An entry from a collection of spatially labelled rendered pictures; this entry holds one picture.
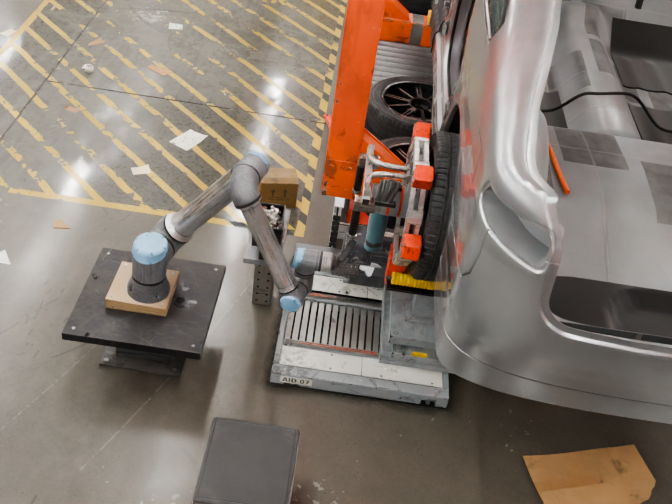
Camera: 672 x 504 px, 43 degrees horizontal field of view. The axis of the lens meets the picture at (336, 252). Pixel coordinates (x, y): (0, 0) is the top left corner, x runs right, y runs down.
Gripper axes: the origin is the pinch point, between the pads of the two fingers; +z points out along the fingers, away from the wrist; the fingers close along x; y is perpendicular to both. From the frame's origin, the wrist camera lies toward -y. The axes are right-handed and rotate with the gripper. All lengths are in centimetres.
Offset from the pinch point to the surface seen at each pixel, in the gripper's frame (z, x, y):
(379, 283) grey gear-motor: 8, -77, 2
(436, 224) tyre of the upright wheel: 18.4, 30.7, -17.2
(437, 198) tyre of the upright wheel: 17.0, 33.0, -27.3
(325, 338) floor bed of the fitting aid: -16, -48, 35
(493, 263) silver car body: 27, 105, 4
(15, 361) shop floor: -155, -26, 66
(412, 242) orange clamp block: 10.3, 26.1, -9.0
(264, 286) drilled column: -50, -61, 14
